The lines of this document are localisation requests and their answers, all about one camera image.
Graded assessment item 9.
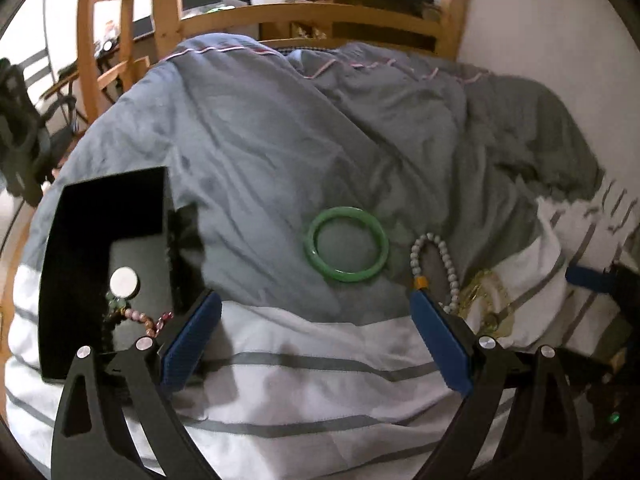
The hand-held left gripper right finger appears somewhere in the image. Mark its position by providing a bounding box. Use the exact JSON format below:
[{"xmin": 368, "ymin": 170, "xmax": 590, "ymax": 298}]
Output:
[{"xmin": 409, "ymin": 290, "xmax": 586, "ymax": 480}]

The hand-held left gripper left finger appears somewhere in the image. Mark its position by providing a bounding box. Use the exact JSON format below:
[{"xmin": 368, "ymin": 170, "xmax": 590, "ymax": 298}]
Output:
[{"xmin": 50, "ymin": 289, "xmax": 223, "ymax": 480}]

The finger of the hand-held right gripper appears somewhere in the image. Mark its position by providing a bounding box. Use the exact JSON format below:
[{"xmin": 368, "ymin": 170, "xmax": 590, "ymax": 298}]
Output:
[{"xmin": 565, "ymin": 262, "xmax": 640, "ymax": 311}]

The gold chain necklace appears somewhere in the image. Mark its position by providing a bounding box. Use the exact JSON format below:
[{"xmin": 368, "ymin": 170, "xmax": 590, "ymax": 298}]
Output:
[{"xmin": 457, "ymin": 269, "xmax": 518, "ymax": 341}]

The white bead bracelet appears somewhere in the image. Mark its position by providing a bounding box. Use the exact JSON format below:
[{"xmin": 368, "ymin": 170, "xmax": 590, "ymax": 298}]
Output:
[{"xmin": 410, "ymin": 232, "xmax": 461, "ymax": 313}]

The black box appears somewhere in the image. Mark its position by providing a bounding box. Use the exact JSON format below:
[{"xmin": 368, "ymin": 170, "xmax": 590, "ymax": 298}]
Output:
[{"xmin": 37, "ymin": 166, "xmax": 206, "ymax": 383}]

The green jade bangle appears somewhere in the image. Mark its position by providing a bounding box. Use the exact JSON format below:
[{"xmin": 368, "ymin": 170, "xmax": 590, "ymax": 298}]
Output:
[{"xmin": 306, "ymin": 206, "xmax": 390, "ymax": 285}]

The round silver disc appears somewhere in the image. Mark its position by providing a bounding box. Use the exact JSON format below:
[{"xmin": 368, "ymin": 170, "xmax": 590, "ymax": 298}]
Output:
[{"xmin": 108, "ymin": 267, "xmax": 140, "ymax": 299}]

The grey and white striped duvet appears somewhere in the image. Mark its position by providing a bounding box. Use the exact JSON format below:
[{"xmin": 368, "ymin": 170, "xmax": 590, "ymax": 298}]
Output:
[{"xmin": 5, "ymin": 34, "xmax": 640, "ymax": 480}]

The black office chair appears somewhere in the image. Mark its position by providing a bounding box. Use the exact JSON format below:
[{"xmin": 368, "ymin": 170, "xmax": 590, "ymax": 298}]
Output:
[{"xmin": 0, "ymin": 57, "xmax": 76, "ymax": 206}]

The wooden ladder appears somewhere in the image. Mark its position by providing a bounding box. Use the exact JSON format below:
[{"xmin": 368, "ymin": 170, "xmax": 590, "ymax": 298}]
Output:
[{"xmin": 75, "ymin": 0, "xmax": 151, "ymax": 126}]

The dark desk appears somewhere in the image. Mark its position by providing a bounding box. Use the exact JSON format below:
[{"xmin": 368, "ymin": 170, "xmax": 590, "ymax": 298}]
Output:
[{"xmin": 42, "ymin": 14, "xmax": 153, "ymax": 106}]

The brown wooden furniture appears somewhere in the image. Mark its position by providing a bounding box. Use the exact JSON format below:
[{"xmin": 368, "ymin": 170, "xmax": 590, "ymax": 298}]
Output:
[{"xmin": 330, "ymin": 0, "xmax": 442, "ymax": 26}]

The pink bead bracelet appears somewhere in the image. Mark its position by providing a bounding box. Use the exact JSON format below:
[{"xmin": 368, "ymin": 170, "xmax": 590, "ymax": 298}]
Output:
[{"xmin": 124, "ymin": 307, "xmax": 175, "ymax": 341}]

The dark green bead bracelet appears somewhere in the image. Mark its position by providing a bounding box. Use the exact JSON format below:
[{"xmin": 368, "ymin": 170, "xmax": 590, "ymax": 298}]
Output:
[{"xmin": 100, "ymin": 294, "xmax": 132, "ymax": 356}]

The wooden bed frame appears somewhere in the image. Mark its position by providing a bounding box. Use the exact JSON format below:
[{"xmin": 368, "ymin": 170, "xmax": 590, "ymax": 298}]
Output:
[{"xmin": 150, "ymin": 0, "xmax": 476, "ymax": 61}]

